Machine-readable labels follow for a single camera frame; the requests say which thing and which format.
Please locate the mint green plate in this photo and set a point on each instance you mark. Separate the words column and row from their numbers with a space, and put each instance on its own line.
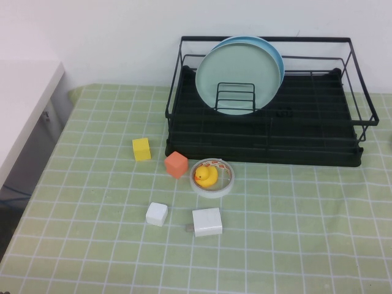
column 235, row 67

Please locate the light blue plate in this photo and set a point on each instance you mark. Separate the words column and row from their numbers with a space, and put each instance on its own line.
column 275, row 58

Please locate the orange foam cube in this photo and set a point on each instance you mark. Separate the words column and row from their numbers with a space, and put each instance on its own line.
column 176, row 165

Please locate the yellow rubber duck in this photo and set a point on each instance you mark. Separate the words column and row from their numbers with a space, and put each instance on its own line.
column 206, row 176

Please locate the white tape roll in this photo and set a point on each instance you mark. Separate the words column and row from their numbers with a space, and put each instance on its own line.
column 211, row 193

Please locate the yellow foam cube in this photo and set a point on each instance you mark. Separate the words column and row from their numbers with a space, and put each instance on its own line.
column 141, row 149

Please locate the white charger adapter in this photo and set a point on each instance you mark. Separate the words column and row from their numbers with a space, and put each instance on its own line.
column 207, row 222

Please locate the white foam cube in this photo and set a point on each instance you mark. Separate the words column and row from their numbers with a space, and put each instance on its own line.
column 156, row 214

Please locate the green checked tablecloth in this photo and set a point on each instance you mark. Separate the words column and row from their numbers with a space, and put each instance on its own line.
column 275, row 229

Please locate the white side table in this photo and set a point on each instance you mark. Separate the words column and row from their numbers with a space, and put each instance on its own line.
column 21, row 92

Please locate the small metal bracket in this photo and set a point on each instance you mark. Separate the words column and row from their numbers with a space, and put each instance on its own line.
column 46, row 116

